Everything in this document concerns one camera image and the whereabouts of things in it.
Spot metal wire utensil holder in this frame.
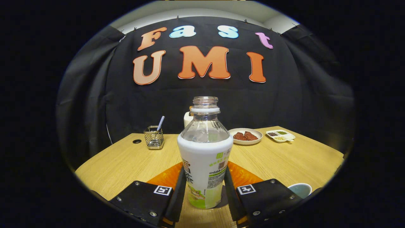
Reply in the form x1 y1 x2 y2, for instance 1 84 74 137
144 126 165 150

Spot white divided dish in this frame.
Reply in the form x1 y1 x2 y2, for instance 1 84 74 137
266 130 296 143

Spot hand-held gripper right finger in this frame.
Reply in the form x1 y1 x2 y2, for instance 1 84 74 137
224 161 305 228

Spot white cup with handle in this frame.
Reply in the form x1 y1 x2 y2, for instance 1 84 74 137
287 183 313 199

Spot clear juice bottle white label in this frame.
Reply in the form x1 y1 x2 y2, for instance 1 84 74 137
177 96 234 209

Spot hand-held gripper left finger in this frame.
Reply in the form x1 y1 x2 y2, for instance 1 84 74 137
109 162 187 228

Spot round white plate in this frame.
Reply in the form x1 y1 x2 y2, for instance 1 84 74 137
228 128 263 145

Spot brown meat pieces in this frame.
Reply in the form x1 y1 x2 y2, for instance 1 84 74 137
233 131 259 141

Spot wooden table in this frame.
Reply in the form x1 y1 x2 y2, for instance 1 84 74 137
75 126 345 228

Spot spoon with checked handle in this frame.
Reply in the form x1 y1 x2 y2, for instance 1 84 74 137
155 116 165 140

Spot black backdrop cloth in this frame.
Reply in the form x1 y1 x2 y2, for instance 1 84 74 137
56 16 355 171

